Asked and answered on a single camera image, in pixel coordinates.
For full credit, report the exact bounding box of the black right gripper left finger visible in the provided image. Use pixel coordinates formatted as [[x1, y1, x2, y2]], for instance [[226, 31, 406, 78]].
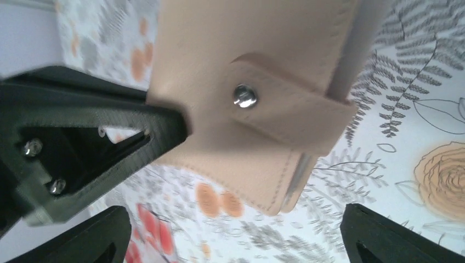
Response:
[[10, 205, 132, 263]]

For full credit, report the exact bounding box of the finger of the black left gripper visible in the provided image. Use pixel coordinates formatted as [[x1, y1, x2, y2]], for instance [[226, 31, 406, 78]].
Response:
[[1, 66, 188, 226]]

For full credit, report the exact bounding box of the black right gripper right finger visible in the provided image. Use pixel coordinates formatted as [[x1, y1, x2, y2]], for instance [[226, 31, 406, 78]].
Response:
[[339, 203, 464, 263]]

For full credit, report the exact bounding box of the floral patterned table mat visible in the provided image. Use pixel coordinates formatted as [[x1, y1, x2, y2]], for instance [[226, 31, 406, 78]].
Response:
[[55, 1, 464, 262]]

